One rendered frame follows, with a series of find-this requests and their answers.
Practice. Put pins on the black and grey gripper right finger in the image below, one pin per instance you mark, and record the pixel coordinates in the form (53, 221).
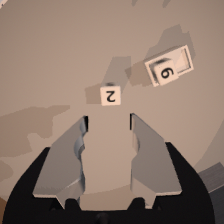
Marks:
(164, 178)

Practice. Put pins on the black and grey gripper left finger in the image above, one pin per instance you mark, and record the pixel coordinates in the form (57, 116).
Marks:
(55, 175)

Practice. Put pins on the beige number cube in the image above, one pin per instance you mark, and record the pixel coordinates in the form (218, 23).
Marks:
(110, 93)
(164, 71)

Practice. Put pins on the beige rectangular tray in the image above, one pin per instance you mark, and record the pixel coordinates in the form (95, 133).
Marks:
(181, 57)

